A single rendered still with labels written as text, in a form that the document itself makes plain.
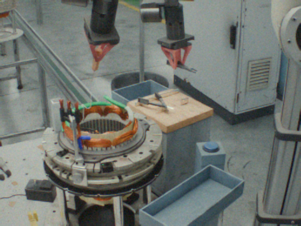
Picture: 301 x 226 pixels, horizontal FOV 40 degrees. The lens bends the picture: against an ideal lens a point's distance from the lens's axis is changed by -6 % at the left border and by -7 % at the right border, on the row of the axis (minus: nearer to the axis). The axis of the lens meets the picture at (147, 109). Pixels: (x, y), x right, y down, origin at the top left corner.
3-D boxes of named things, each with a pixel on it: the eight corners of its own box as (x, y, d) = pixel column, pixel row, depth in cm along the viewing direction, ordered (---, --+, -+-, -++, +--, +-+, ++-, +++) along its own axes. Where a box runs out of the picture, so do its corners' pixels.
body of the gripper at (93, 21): (92, 47, 96) (96, 21, 91) (83, 21, 103) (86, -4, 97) (119, 45, 99) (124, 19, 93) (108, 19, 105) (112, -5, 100)
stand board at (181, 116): (126, 109, 139) (126, 102, 138) (172, 95, 150) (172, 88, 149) (166, 133, 125) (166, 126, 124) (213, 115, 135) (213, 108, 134)
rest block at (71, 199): (83, 199, 132) (82, 186, 130) (75, 209, 127) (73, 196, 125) (71, 196, 133) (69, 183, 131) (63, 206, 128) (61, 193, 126)
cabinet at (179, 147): (129, 176, 151) (127, 109, 139) (170, 159, 161) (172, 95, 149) (164, 203, 137) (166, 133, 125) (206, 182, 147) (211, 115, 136)
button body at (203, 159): (195, 225, 127) (201, 155, 116) (190, 210, 133) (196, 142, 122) (217, 222, 128) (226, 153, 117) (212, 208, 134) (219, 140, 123)
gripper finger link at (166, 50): (161, 68, 136) (159, 40, 132) (179, 62, 140) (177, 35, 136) (176, 73, 131) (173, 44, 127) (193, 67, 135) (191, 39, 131)
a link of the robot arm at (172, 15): (181, 3, 123) (183, -1, 128) (158, 4, 125) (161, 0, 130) (183, 26, 126) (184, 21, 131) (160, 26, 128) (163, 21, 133)
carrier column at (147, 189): (141, 209, 131) (140, 152, 122) (148, 206, 132) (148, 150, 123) (145, 213, 129) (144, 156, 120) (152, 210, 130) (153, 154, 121)
